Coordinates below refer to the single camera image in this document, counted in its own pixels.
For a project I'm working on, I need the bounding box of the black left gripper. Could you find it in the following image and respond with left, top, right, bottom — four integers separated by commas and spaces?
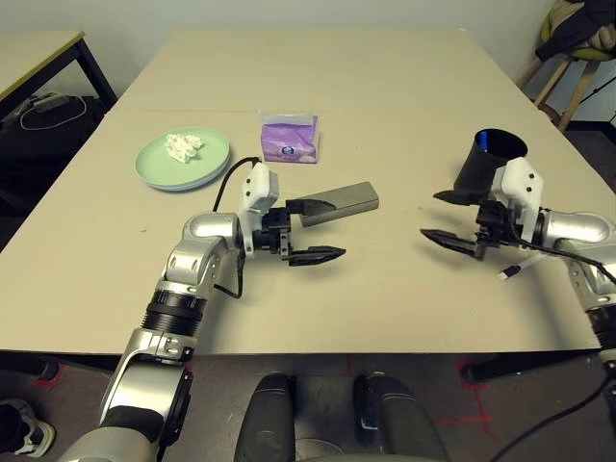
258, 196, 347, 268

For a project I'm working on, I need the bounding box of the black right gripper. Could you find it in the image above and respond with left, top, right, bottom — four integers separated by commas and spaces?
419, 189, 520, 262

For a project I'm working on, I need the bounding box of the grey glasses case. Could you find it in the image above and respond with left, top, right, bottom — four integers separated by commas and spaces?
300, 181, 381, 228

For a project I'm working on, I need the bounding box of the white pen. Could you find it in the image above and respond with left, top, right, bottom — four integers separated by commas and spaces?
498, 252, 551, 282

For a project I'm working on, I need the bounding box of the white tissue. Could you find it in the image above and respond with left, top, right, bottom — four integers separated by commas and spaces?
164, 133, 208, 166

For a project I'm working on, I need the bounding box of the light green plate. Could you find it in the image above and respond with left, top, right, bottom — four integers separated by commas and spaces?
134, 125, 232, 191

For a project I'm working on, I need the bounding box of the black cup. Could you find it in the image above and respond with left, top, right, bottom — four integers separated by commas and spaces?
453, 128, 529, 204

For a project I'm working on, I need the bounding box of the purple tissue pack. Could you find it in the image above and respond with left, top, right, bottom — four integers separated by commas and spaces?
259, 110, 322, 166

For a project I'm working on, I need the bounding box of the light blue plate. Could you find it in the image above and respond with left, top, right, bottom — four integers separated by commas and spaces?
138, 157, 234, 194

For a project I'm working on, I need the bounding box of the black table foot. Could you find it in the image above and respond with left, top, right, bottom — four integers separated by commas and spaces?
464, 354, 608, 387
28, 358, 62, 382

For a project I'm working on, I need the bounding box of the wooden stool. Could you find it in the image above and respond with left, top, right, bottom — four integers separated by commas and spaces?
517, 54, 616, 134

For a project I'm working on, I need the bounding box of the dark grey robot left leg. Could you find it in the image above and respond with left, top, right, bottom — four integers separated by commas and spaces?
233, 373, 296, 462

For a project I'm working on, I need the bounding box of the dark grey robot leg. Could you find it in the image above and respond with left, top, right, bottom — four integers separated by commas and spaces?
353, 372, 451, 462
233, 373, 296, 462

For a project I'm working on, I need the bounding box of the red floor tape mark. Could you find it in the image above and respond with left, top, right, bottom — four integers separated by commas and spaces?
435, 361, 497, 437

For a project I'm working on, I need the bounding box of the dark grey robot right leg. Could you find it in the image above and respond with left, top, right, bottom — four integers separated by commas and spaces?
353, 372, 451, 462

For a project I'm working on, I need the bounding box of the dark jacket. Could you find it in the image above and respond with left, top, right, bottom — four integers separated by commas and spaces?
535, 0, 616, 62

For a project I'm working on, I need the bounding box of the yellow-green cushion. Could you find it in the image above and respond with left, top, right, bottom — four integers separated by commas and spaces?
541, 8, 616, 63

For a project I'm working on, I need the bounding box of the black bag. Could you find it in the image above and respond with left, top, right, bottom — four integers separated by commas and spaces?
0, 95, 110, 218

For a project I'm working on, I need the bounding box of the white black sneaker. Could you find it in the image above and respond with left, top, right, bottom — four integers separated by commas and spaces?
0, 398, 57, 456

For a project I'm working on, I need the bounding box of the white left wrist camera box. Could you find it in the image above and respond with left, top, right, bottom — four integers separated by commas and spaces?
238, 162, 281, 254

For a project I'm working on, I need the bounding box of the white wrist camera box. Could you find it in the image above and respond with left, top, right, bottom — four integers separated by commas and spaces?
490, 157, 546, 244
238, 162, 281, 254

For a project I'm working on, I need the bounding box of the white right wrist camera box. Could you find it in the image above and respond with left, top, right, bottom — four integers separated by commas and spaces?
490, 157, 546, 244

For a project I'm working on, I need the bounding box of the black left wrist camera cable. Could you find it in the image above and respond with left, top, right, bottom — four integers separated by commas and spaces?
213, 156, 262, 300

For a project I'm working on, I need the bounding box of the white power adapter with cable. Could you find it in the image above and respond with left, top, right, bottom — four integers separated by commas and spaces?
18, 93, 87, 132

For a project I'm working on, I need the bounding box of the side table with black frame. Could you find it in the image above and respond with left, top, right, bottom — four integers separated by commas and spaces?
0, 31, 119, 115

